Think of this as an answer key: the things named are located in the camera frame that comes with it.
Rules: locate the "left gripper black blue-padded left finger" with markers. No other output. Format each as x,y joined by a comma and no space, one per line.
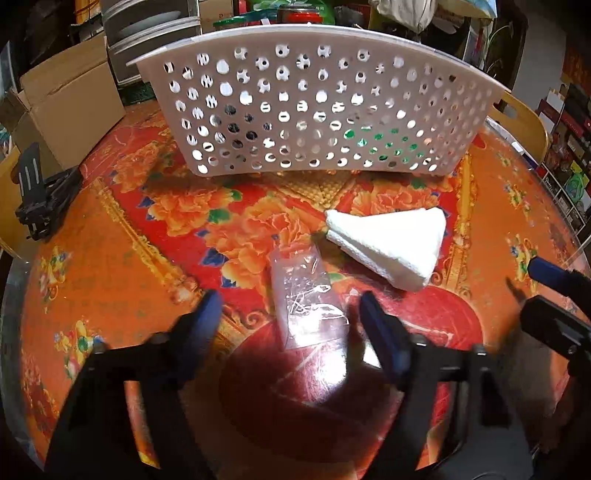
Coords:
93,434

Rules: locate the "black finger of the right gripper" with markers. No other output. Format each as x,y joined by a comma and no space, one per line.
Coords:
555,327

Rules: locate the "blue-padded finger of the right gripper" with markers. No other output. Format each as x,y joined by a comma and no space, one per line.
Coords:
570,283

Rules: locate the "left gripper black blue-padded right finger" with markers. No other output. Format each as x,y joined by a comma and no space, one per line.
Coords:
485,438

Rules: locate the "white towel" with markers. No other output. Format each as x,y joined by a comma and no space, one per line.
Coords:
401,247

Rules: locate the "clear plastic bag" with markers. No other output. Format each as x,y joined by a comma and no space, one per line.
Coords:
307,309

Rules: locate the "green foil snack bag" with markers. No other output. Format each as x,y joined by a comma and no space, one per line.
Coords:
385,148

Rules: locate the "shelf with boxes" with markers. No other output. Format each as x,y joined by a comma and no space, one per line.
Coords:
565,169

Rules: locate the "wooden chair right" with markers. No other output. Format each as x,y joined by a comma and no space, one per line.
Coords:
523,124

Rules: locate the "wooden chair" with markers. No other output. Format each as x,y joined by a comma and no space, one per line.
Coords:
14,235
523,124

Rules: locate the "wooden chair left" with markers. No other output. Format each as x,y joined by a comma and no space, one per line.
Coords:
14,235

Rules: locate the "red floral tablecloth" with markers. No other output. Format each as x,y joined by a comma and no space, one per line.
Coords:
145,238

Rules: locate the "blue printed tote bag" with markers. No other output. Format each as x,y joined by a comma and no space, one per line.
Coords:
481,9

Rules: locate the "beige canvas tote bag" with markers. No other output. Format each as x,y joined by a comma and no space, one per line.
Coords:
415,15

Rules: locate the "white perforated plastic basket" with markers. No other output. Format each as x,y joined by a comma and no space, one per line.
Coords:
277,98

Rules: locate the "brown cardboard box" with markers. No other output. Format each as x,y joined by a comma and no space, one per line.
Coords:
66,104

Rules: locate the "red-lid pickle jar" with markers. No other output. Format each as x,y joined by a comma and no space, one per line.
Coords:
298,14

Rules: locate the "green shopping bag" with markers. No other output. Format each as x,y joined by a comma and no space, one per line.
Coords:
264,12

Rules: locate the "grey tiered storage rack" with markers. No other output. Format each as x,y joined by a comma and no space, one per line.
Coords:
135,27

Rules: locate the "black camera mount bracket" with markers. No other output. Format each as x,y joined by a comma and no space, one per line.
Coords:
45,201

